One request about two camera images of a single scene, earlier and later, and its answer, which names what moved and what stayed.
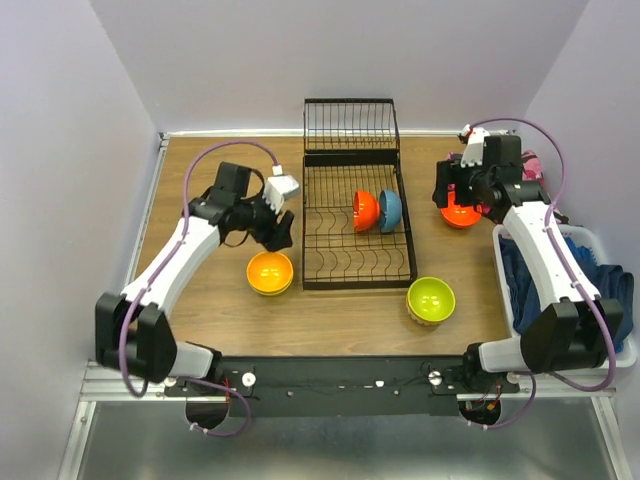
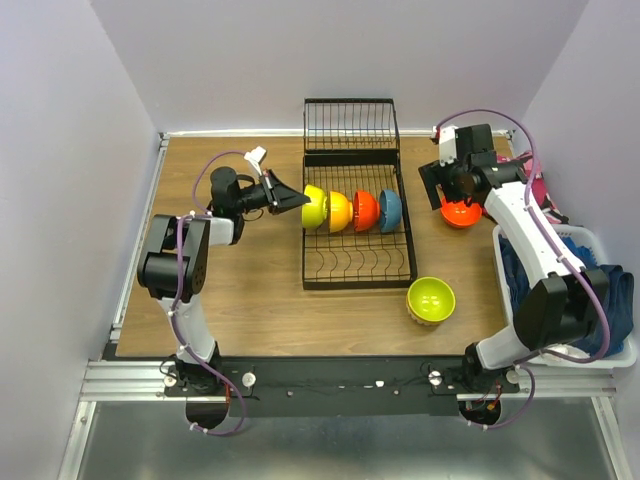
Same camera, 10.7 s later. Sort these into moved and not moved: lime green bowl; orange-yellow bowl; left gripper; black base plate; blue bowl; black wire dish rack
Moved: left gripper; orange-yellow bowl
Not moved: blue bowl; lime green bowl; black base plate; black wire dish rack
